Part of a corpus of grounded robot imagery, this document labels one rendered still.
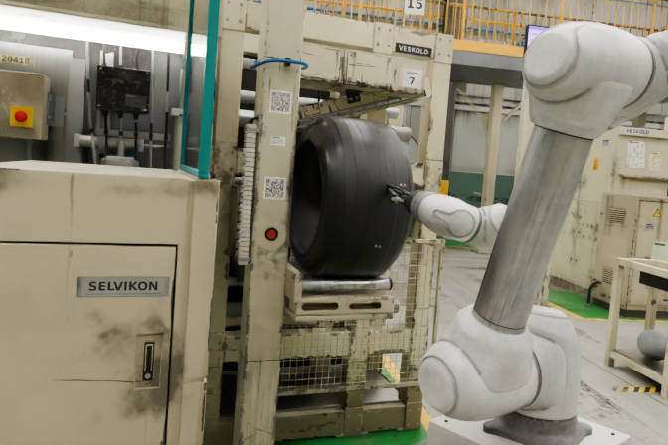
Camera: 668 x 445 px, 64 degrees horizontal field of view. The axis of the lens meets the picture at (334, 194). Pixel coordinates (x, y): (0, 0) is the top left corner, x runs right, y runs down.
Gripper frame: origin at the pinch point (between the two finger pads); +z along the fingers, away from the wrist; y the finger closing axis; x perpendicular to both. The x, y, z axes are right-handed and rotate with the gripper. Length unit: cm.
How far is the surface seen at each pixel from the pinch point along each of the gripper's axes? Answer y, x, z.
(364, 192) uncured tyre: 7.8, 1.9, 4.0
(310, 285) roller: 19.0, 36.7, 12.7
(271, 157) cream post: 33.6, -4.0, 26.2
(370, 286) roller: -3.0, 37.1, 12.6
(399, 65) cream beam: -23, -42, 58
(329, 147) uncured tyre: 17.2, -10.1, 15.6
